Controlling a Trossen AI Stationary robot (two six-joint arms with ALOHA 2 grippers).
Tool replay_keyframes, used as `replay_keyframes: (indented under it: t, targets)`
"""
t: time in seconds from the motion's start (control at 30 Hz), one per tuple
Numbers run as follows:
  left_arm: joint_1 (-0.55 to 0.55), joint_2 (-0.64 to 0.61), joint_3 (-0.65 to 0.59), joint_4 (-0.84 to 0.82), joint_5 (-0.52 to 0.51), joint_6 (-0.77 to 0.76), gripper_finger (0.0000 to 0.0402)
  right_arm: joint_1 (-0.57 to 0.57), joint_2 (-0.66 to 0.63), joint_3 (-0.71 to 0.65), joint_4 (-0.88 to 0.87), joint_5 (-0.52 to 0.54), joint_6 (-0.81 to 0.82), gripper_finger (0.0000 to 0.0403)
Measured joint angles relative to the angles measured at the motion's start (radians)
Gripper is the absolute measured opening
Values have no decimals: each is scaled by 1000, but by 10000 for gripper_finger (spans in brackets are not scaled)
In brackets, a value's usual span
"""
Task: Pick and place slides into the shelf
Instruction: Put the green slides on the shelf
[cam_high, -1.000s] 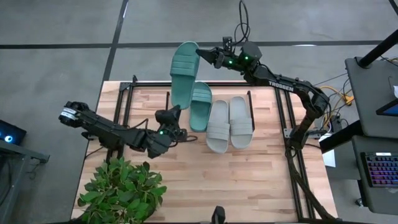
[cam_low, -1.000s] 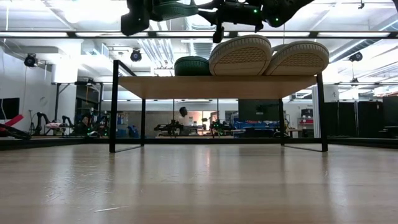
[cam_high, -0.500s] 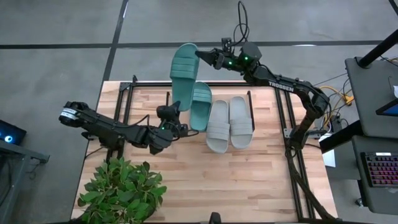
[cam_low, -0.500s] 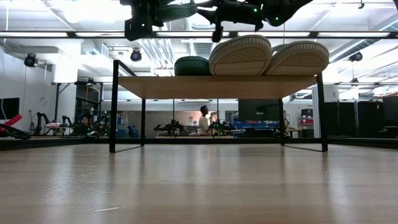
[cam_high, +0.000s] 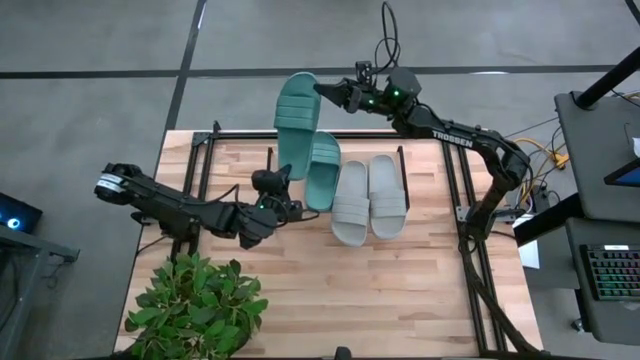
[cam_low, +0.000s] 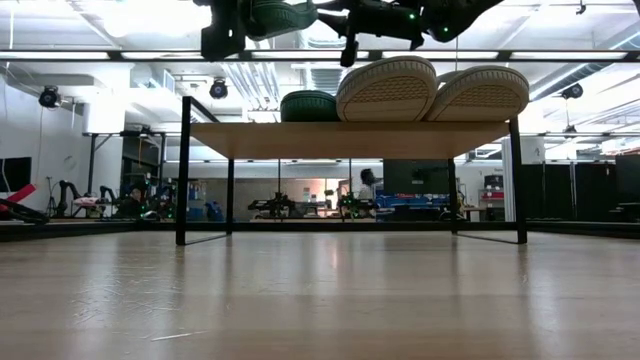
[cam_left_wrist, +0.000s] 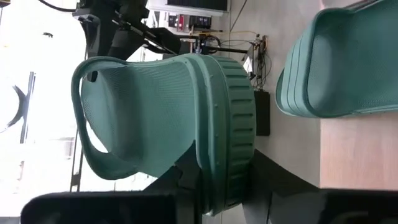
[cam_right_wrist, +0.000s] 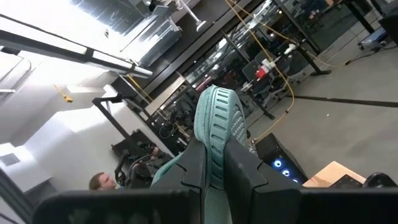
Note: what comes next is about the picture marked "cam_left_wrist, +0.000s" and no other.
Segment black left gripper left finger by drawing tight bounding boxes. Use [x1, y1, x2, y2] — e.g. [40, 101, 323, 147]
[20, 148, 205, 224]

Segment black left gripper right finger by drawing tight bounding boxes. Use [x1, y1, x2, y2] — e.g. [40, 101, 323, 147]
[242, 148, 398, 224]

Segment green rubber slide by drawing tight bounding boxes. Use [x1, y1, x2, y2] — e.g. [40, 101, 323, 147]
[275, 0, 398, 119]
[70, 52, 257, 217]

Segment red storage shelf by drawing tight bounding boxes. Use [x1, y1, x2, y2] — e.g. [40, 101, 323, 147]
[167, 14, 191, 31]

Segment black box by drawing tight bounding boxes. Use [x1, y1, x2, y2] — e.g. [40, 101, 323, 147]
[254, 90, 271, 137]

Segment black curtain partition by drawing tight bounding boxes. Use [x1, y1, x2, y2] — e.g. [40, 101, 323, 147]
[167, 0, 228, 12]

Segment tangled black cables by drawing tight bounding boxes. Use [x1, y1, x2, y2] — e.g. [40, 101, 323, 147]
[248, 30, 273, 91]

